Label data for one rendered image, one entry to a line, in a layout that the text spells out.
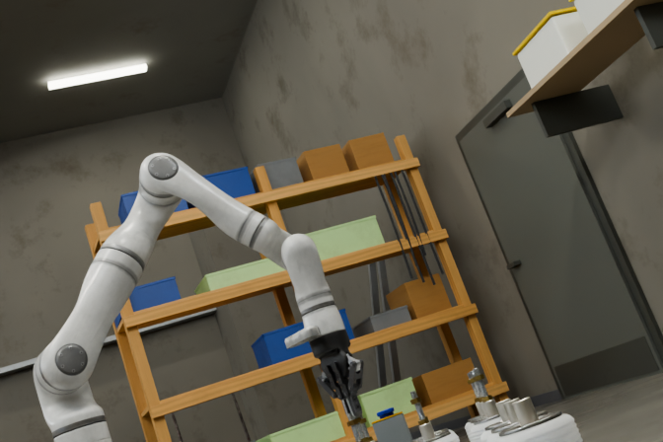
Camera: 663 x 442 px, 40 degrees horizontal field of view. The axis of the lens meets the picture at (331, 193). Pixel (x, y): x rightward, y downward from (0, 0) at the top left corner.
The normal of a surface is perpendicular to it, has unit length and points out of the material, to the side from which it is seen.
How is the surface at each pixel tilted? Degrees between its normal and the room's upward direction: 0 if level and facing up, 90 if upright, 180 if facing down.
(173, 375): 90
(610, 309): 90
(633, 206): 90
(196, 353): 90
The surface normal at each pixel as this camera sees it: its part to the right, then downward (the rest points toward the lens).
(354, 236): 0.27, -0.34
